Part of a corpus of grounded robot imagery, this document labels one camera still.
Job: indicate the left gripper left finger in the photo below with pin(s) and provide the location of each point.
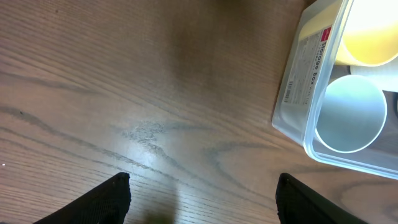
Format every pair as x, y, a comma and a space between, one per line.
109, 202

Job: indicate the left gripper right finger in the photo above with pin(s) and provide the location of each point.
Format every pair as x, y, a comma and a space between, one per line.
299, 204

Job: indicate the grey-blue plastic cup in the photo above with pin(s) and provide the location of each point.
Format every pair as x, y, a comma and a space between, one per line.
353, 114

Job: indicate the white plastic cup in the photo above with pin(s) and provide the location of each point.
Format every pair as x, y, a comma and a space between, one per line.
384, 76

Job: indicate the yellow plastic cup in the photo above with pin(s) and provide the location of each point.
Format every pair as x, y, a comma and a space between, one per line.
365, 31

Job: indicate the clear plastic storage container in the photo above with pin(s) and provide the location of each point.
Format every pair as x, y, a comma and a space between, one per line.
298, 108

